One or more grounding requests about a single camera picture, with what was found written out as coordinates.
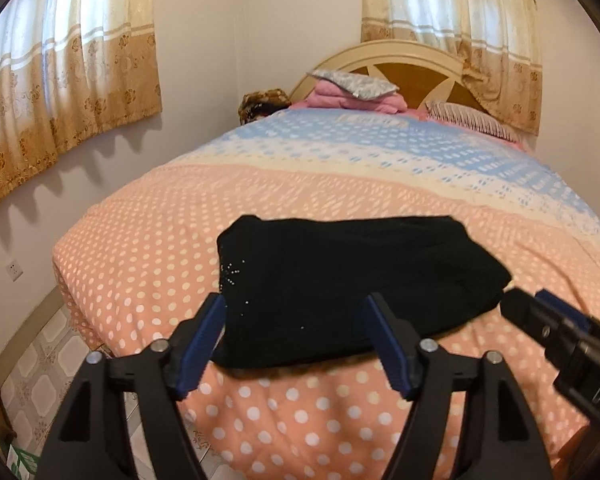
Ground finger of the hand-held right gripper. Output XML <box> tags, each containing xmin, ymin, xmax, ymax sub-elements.
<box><xmin>535</xmin><ymin>288</ymin><xmax>594</xmax><ymax>334</ymax></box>
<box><xmin>501</xmin><ymin>287</ymin><xmax>588</xmax><ymax>359</ymax></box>

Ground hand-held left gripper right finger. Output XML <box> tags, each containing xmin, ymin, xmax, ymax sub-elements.
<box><xmin>366</xmin><ymin>293</ymin><xmax>557</xmax><ymax>480</ymax></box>

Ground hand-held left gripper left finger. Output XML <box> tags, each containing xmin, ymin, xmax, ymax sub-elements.
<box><xmin>37</xmin><ymin>293</ymin><xmax>227</xmax><ymax>480</ymax></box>

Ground black pants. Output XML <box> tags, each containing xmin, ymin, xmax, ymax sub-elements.
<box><xmin>211</xmin><ymin>215</ymin><xmax>513</xmax><ymax>370</ymax></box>

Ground polka dot bed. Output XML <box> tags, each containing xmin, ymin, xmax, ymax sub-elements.
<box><xmin>52</xmin><ymin>107</ymin><xmax>600</xmax><ymax>480</ymax></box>

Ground striped pillow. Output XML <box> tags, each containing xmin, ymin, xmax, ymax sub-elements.
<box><xmin>424</xmin><ymin>101</ymin><xmax>523</xmax><ymax>144</ymax></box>

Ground green cardboard box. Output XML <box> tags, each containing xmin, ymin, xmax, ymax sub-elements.
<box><xmin>6</xmin><ymin>441</ymin><xmax>44</xmax><ymax>480</ymax></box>

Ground pink folded blanket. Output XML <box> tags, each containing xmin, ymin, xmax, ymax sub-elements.
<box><xmin>290</xmin><ymin>79</ymin><xmax>429</xmax><ymax>117</ymax></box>

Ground grey patterned pillow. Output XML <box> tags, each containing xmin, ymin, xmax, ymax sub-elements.
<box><xmin>306</xmin><ymin>70</ymin><xmax>399</xmax><ymax>99</ymax></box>

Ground cream and wood headboard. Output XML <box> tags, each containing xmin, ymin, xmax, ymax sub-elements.
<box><xmin>287</xmin><ymin>40</ymin><xmax>486</xmax><ymax>111</ymax></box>

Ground beige floral curtain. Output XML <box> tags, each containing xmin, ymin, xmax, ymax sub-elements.
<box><xmin>0</xmin><ymin>0</ymin><xmax>164</xmax><ymax>217</ymax></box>
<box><xmin>357</xmin><ymin>0</ymin><xmax>544</xmax><ymax>136</ymax></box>

